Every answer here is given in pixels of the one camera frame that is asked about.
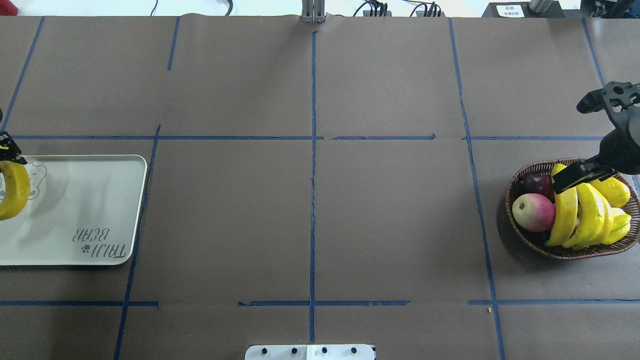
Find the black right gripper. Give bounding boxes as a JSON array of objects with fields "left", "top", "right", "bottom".
[{"left": 551, "top": 129, "right": 640, "bottom": 195}]

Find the yellow banana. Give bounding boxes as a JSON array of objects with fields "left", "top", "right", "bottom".
[
  {"left": 0, "top": 161, "right": 31, "bottom": 221},
  {"left": 544, "top": 187, "right": 579, "bottom": 248},
  {"left": 561, "top": 183, "right": 607, "bottom": 248},
  {"left": 572, "top": 193, "right": 614, "bottom": 250}
]

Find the woven wicker basket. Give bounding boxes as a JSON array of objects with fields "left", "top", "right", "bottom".
[{"left": 497, "top": 157, "right": 639, "bottom": 260}]

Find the yellow lemon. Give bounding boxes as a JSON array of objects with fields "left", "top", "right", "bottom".
[{"left": 589, "top": 177, "right": 631, "bottom": 208}]

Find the dark red apple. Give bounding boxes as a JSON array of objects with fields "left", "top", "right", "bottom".
[{"left": 519, "top": 172, "right": 555, "bottom": 203}]

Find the pink green apple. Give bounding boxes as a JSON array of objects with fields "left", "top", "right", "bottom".
[{"left": 511, "top": 193, "right": 556, "bottom": 233}]

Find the cream bear tray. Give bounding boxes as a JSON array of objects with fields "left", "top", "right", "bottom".
[{"left": 0, "top": 154, "right": 147, "bottom": 266}]

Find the red cylinder bottle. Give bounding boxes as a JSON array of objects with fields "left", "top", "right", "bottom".
[{"left": 0, "top": 0, "right": 19, "bottom": 17}]

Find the black label box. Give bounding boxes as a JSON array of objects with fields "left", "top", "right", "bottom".
[{"left": 481, "top": 0, "right": 566, "bottom": 19}]

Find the black orange connector block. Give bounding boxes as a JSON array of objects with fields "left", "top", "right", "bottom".
[{"left": 353, "top": 0, "right": 391, "bottom": 18}]

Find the aluminium frame post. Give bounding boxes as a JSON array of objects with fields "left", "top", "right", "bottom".
[{"left": 301, "top": 0, "right": 327, "bottom": 24}]

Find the white camera post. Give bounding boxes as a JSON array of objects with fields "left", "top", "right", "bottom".
[{"left": 244, "top": 343, "right": 377, "bottom": 360}]

